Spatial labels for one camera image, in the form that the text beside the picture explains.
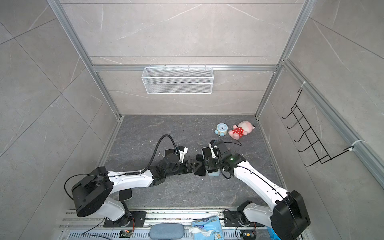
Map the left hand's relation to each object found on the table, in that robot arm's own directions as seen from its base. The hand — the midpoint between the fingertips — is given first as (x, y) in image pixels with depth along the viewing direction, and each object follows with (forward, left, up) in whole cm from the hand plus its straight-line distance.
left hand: (199, 162), depth 79 cm
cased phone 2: (+16, +18, -15) cm, 28 cm away
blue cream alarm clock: (+30, -19, -10) cm, 37 cm away
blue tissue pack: (-29, -3, -8) cm, 30 cm away
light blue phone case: (-2, -10, -12) cm, 16 cm away
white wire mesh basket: (+54, +12, +16) cm, 58 cm away
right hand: (+3, -6, -3) cm, 8 cm away
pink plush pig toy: (+29, -34, -7) cm, 45 cm away
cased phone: (+7, -5, -2) cm, 9 cm away
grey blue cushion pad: (-29, +16, -10) cm, 35 cm away
